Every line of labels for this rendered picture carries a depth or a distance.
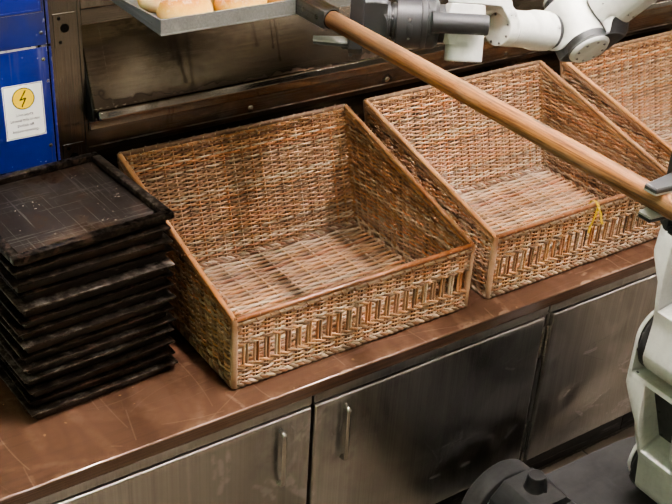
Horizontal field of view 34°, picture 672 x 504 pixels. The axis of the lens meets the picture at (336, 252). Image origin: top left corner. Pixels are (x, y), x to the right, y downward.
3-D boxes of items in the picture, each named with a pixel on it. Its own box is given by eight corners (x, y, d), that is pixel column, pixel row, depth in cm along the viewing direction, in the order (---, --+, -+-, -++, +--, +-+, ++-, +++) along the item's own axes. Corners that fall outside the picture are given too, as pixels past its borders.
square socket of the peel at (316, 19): (340, 27, 186) (341, 8, 185) (322, 30, 185) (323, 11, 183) (311, 11, 193) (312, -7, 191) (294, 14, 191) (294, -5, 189)
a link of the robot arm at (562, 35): (484, 19, 197) (555, 25, 209) (506, 65, 194) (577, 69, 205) (521, -19, 190) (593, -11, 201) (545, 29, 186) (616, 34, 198)
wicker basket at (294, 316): (117, 269, 228) (110, 150, 214) (339, 208, 257) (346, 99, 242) (231, 395, 194) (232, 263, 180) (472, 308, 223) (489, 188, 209)
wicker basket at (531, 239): (350, 205, 258) (357, 96, 244) (524, 156, 287) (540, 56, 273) (486, 303, 225) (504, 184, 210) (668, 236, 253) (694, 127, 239)
